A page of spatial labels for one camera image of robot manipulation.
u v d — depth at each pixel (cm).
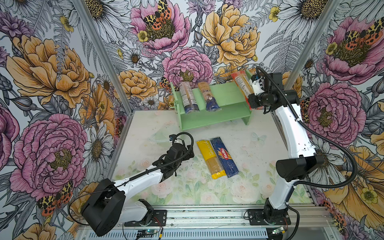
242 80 82
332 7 72
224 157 92
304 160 46
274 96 53
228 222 74
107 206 41
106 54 89
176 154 65
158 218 73
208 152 94
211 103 83
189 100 85
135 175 51
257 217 74
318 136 45
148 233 70
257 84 69
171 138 75
